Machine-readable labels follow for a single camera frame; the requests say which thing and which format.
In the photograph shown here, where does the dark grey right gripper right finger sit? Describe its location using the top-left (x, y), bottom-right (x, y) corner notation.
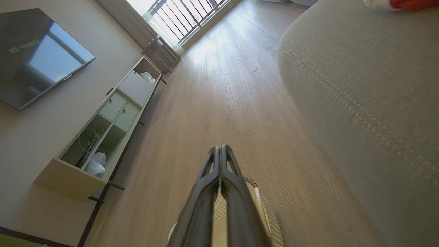
top-left (219, 145), bottom-right (272, 247)

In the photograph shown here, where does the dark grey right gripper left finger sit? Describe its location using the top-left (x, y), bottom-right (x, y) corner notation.
top-left (167, 146), bottom-right (220, 247)

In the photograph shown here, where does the cream perforated laundry basket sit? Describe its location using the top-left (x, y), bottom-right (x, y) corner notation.
top-left (167, 176), bottom-right (285, 247)

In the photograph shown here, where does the white red clothing item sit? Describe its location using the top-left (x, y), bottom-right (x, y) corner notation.
top-left (363, 0), bottom-right (439, 12)

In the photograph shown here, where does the pale green television cabinet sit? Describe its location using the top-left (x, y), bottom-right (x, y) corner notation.
top-left (33, 56), bottom-right (168, 247)

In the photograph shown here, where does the grey fabric sofa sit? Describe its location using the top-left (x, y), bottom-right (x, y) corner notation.
top-left (278, 0), bottom-right (439, 247)

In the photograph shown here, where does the dark balcony railing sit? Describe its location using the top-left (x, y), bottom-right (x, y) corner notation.
top-left (147, 0), bottom-right (231, 44)

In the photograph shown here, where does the white sheer curtain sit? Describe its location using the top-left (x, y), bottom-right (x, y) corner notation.
top-left (95, 0), bottom-right (186, 74)

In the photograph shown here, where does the black flat screen television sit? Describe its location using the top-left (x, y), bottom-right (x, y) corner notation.
top-left (0, 8), bottom-right (96, 111)

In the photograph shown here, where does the bundle of cables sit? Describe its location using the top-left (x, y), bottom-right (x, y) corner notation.
top-left (74, 128), bottom-right (107, 169)

